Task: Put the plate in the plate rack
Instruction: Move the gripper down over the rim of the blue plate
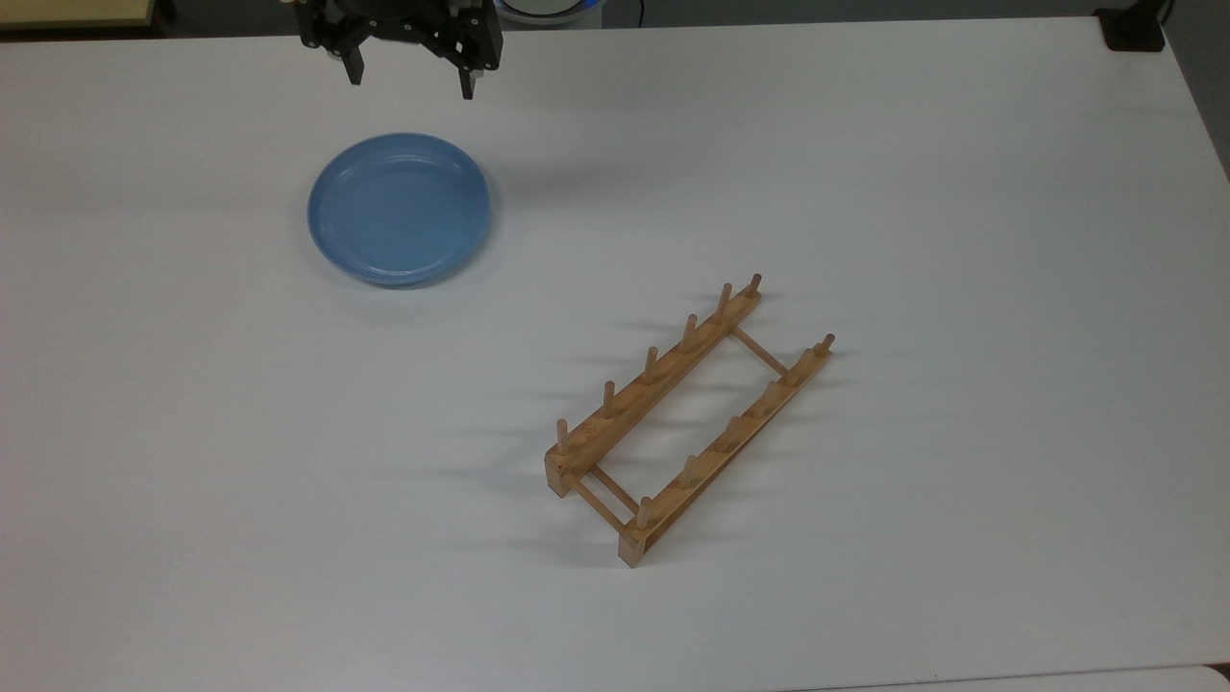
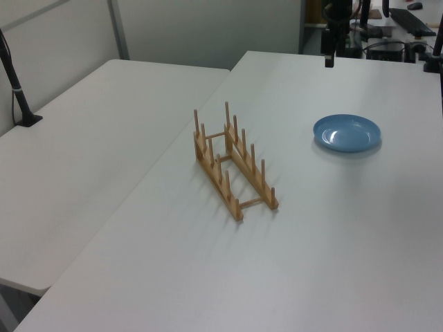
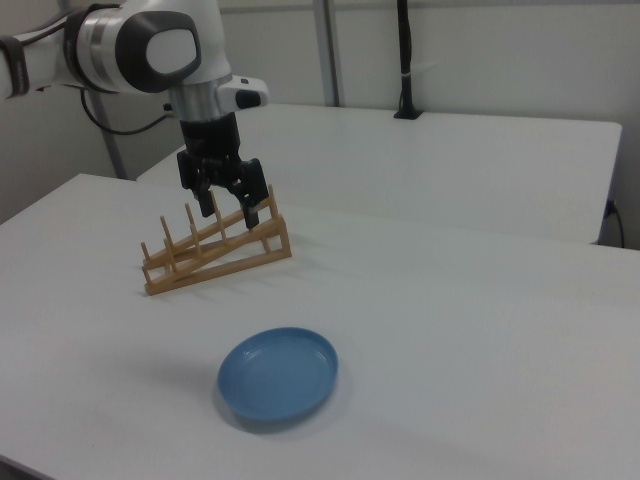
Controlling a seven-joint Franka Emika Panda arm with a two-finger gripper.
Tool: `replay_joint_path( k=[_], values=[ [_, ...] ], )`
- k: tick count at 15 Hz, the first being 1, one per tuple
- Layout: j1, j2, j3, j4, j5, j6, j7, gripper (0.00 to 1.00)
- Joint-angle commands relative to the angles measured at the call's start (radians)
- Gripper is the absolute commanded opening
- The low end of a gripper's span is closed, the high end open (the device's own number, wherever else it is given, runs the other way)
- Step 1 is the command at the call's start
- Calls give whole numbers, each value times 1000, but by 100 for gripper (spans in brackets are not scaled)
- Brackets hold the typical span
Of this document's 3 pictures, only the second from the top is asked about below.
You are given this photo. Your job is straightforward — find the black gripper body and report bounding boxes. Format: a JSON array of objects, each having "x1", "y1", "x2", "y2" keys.
[{"x1": 320, "y1": 21, "x2": 348, "y2": 57}]

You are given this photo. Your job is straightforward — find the blue plastic plate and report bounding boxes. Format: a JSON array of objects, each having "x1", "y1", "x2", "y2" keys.
[{"x1": 312, "y1": 113, "x2": 382, "y2": 154}]

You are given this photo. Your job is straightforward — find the wooden plate rack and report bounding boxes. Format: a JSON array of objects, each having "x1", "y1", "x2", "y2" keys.
[{"x1": 192, "y1": 100, "x2": 280, "y2": 223}]

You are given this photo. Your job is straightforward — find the black monitor stand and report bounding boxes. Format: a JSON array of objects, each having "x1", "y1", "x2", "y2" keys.
[{"x1": 359, "y1": 0, "x2": 372, "y2": 29}]

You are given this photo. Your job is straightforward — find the black computer box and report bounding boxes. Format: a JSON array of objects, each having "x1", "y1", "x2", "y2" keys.
[{"x1": 365, "y1": 40, "x2": 406, "y2": 62}]

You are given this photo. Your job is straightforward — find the black keyboard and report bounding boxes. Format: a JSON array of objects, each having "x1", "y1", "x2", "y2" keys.
[{"x1": 388, "y1": 7, "x2": 437, "y2": 37}]

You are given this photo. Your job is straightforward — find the black clamp with pole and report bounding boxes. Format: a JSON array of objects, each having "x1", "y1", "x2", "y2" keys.
[{"x1": 423, "y1": 26, "x2": 443, "y2": 74}]

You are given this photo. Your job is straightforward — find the white side table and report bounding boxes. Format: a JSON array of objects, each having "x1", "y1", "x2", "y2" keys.
[{"x1": 0, "y1": 58, "x2": 232, "y2": 292}]

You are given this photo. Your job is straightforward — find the grey partition frame post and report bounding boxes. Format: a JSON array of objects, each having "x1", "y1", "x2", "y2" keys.
[{"x1": 109, "y1": 0, "x2": 131, "y2": 60}]

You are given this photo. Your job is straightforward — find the black camera pole with base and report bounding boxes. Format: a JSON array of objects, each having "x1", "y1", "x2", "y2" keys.
[{"x1": 0, "y1": 27, "x2": 44, "y2": 128}]

